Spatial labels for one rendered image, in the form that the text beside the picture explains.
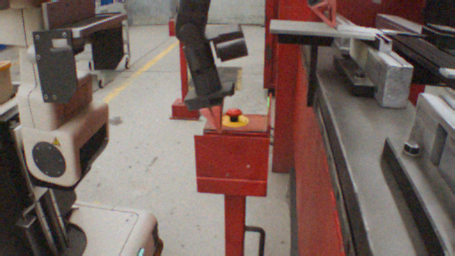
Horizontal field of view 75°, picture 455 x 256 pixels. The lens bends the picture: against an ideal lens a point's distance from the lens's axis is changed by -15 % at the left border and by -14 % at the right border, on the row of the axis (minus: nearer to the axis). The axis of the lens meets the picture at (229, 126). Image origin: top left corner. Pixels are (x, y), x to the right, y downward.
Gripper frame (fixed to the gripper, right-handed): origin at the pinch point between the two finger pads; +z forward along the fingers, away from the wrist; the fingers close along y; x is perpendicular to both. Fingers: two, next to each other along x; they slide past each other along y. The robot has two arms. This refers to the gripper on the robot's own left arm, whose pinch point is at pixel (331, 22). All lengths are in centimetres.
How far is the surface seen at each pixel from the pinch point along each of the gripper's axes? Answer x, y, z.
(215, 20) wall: 175, 687, 6
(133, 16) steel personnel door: 342, 679, -96
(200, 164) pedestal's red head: 39, -30, 11
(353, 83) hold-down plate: 2.0, -18.5, 11.3
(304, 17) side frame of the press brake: 4, 85, 7
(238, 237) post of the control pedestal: 45, -23, 39
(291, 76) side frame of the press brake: 23, 85, 33
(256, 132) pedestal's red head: 27.0, -20.5, 12.5
